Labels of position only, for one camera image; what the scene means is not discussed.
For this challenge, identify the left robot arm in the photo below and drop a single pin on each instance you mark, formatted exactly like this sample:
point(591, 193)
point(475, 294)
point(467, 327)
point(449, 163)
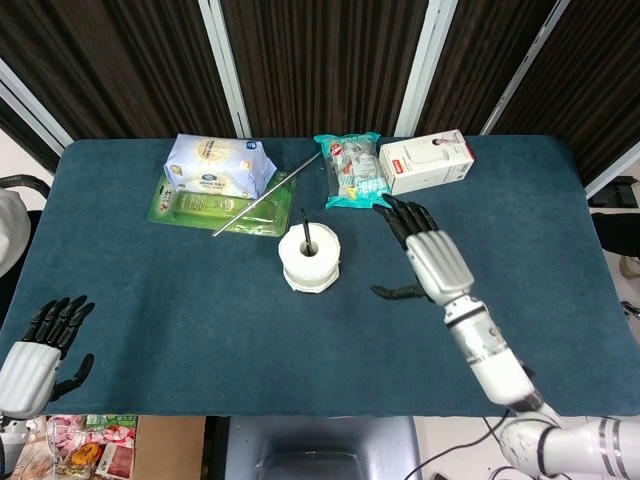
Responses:
point(10, 445)

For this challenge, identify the green blister pack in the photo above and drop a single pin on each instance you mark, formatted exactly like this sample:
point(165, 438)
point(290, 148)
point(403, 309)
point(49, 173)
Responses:
point(210, 207)

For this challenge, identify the dark teal table cloth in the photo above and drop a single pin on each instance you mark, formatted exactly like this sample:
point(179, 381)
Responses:
point(200, 340)

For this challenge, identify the white and red carton box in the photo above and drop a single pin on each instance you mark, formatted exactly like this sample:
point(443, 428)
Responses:
point(425, 162)

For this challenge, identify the black office chair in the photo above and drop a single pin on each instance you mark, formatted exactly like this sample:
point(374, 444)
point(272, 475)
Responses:
point(25, 182)

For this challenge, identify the person in white clothing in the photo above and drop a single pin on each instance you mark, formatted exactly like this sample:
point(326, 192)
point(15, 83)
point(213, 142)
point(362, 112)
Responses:
point(10, 230)

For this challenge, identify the silver metal straw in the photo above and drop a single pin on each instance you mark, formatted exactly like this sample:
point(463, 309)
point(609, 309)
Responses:
point(270, 195)

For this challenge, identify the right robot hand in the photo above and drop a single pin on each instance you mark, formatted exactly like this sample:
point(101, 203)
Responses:
point(435, 260)

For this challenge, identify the teal snack bag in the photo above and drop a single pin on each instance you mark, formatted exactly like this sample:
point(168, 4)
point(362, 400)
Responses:
point(356, 172)

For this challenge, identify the white toilet paper roll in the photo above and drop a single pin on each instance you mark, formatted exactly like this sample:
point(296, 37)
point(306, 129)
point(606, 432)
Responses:
point(310, 257)

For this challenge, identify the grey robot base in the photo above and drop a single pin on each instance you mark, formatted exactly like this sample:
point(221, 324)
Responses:
point(320, 447)

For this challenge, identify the cardboard box with packets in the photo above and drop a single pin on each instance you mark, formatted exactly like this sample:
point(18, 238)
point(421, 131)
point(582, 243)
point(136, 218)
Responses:
point(85, 447)

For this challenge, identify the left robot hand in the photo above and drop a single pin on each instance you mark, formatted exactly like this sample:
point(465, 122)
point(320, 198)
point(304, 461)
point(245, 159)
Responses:
point(27, 375)

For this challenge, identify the black equipment by wall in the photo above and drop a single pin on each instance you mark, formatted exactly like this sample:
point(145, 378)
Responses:
point(617, 192)

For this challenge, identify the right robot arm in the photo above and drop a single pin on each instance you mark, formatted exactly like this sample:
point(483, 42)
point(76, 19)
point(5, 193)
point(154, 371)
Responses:
point(505, 370)

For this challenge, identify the pale blue tissue pack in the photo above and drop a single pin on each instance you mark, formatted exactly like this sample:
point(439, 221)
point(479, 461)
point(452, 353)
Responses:
point(220, 165)

